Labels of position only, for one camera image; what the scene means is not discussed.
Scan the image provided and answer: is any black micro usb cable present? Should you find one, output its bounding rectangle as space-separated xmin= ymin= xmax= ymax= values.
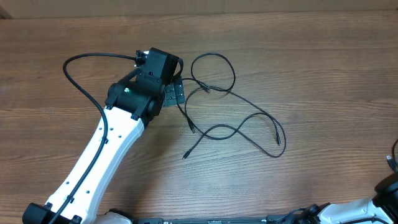
xmin=182 ymin=86 xmax=287 ymax=161

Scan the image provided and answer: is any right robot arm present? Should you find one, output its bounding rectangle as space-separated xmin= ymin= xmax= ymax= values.
xmin=293 ymin=173 xmax=397 ymax=224

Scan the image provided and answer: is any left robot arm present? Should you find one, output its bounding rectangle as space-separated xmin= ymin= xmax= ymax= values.
xmin=22 ymin=48 xmax=183 ymax=224

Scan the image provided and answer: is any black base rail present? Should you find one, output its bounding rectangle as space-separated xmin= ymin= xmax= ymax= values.
xmin=104 ymin=205 xmax=312 ymax=224

